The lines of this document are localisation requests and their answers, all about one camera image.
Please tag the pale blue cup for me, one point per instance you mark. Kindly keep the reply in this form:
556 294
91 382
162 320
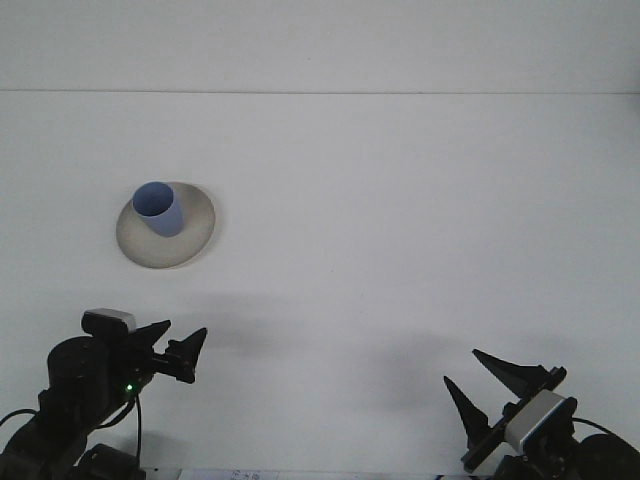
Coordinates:
160 215

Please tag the pale round plate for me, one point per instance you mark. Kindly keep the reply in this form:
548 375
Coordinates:
165 250

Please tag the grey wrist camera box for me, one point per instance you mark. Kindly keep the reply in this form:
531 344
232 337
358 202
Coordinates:
112 317
537 417

